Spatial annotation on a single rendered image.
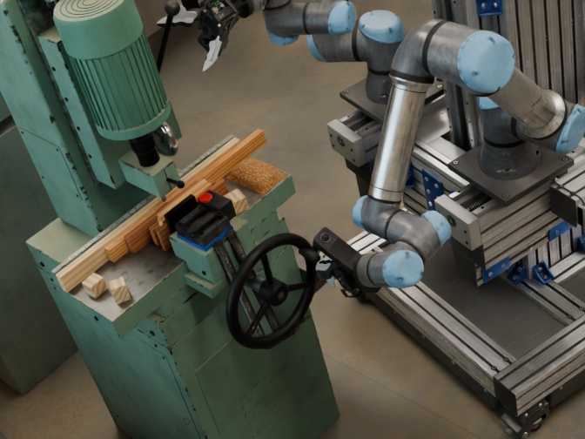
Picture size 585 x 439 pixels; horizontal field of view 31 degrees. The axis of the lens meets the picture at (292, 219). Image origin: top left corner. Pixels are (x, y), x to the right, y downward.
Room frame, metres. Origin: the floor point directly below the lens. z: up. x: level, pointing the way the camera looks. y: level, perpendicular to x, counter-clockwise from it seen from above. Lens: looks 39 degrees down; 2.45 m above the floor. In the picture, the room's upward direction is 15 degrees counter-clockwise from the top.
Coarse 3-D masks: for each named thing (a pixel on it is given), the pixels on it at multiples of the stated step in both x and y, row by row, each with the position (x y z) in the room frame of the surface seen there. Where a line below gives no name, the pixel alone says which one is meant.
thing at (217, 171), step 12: (264, 132) 2.28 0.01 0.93; (240, 144) 2.25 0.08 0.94; (252, 144) 2.25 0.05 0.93; (264, 144) 2.28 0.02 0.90; (228, 156) 2.21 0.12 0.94; (240, 156) 2.23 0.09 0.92; (216, 168) 2.18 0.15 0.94; (228, 168) 2.20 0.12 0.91; (192, 180) 2.15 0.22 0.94; (216, 180) 2.17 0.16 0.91; (132, 228) 2.02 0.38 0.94; (120, 240) 1.99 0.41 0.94; (108, 252) 1.97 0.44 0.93; (120, 252) 1.98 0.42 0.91
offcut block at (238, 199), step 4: (232, 192) 2.06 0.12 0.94; (236, 192) 2.05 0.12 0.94; (240, 192) 2.05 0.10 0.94; (228, 196) 2.05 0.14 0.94; (232, 196) 2.04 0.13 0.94; (236, 196) 2.04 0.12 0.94; (240, 196) 2.04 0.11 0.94; (244, 196) 2.03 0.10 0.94; (232, 200) 2.03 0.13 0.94; (236, 200) 2.02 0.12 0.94; (240, 200) 2.02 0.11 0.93; (244, 200) 2.03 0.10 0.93; (236, 204) 2.02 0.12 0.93; (240, 204) 2.02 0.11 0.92; (244, 204) 2.02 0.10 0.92; (236, 208) 2.02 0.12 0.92; (240, 208) 2.02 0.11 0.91; (244, 208) 2.02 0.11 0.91; (236, 212) 2.02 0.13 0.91; (240, 212) 2.02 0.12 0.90
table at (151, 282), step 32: (256, 192) 2.08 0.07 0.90; (288, 192) 2.10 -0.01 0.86; (256, 224) 2.03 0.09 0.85; (128, 256) 1.97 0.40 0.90; (160, 256) 1.94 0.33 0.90; (128, 288) 1.85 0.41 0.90; (160, 288) 1.84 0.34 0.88; (224, 288) 1.83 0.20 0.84; (96, 320) 1.82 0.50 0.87; (128, 320) 1.78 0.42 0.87
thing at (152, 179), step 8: (128, 152) 2.15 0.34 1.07; (120, 160) 2.13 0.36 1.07; (128, 160) 2.12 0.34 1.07; (136, 160) 2.11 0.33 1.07; (160, 160) 2.08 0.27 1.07; (168, 160) 2.07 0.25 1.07; (128, 168) 2.10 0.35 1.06; (136, 168) 2.08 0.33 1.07; (144, 168) 2.06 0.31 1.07; (152, 168) 2.06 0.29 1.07; (160, 168) 2.05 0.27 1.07; (168, 168) 2.05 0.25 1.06; (176, 168) 2.06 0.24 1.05; (128, 176) 2.12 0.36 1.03; (136, 176) 2.08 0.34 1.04; (144, 176) 2.06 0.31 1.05; (152, 176) 2.03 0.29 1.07; (160, 176) 2.04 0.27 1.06; (168, 176) 2.05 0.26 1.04; (176, 176) 2.06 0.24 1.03; (136, 184) 2.10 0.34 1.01; (144, 184) 2.07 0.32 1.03; (152, 184) 2.03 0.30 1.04; (160, 184) 2.03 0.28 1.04; (168, 184) 2.04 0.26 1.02; (152, 192) 2.05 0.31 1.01; (160, 192) 2.03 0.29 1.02
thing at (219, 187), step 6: (222, 180) 2.08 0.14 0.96; (216, 186) 2.07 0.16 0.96; (222, 186) 2.08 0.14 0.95; (204, 192) 2.05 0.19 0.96; (222, 192) 2.07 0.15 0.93; (228, 192) 2.08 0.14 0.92; (198, 204) 2.03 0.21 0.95; (162, 228) 1.96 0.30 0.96; (168, 228) 1.97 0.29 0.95; (162, 234) 1.95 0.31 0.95; (168, 234) 1.96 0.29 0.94; (162, 240) 1.95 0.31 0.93; (168, 240) 1.96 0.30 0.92; (162, 246) 1.96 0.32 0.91; (168, 246) 1.96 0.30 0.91
